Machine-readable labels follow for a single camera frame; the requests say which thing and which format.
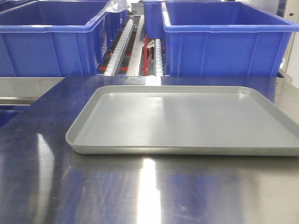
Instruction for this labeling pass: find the white roller conveyor rail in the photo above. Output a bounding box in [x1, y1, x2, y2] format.
[103, 19, 134, 77]

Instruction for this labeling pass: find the steel shelf upright post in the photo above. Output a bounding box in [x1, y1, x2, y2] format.
[277, 0, 299, 84]

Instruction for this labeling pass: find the grey metal tray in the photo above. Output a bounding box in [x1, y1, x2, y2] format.
[66, 85, 299, 156]

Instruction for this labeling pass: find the blue plastic bin left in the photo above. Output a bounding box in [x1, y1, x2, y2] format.
[0, 0, 110, 77]

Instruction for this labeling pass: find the steel shelf front beam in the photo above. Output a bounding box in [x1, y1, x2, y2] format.
[0, 77, 63, 105]

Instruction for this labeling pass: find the clear plastic bag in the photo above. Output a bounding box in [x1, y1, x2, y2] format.
[103, 0, 131, 13]

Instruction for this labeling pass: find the blue plastic bin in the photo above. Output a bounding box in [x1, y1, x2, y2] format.
[161, 1, 299, 77]
[0, 0, 110, 77]

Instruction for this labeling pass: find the blue plastic bin right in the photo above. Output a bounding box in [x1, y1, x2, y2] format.
[161, 1, 299, 77]

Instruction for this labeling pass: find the blue bin behind right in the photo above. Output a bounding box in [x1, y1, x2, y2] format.
[142, 0, 165, 40]

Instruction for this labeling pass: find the red metal frame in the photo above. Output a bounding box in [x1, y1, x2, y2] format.
[97, 32, 154, 76]

